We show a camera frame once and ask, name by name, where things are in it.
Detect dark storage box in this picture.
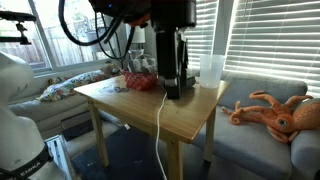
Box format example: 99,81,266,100
60,111,95,142

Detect grey couch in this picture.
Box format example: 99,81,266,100
8,71,320,180

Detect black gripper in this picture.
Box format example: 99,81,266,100
155,29,188,100

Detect dark rug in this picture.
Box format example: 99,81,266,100
71,126,214,180

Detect white horizontal window blind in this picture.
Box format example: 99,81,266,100
223,0,320,98
184,0,219,73

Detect red patterned box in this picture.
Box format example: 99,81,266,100
122,69,158,92

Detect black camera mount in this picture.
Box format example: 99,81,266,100
0,9,38,46

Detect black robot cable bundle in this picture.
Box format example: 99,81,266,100
58,0,136,62

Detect crumpled plastic bags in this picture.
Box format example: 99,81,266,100
128,54,158,75

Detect orange octopus plush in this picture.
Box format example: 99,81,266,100
221,90,320,145

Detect white cable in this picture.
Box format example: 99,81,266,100
154,91,170,180

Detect colourful patterned cushion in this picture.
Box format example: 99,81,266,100
36,69,113,103

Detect wooden furniture piece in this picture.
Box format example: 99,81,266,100
44,134,74,180

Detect white lamp shade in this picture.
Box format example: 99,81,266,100
132,25,147,45

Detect light wooden table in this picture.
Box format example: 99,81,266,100
73,74,231,180

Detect glass window white frame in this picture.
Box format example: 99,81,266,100
0,0,133,73

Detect translucent plastic cup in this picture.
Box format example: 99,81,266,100
199,54,226,90

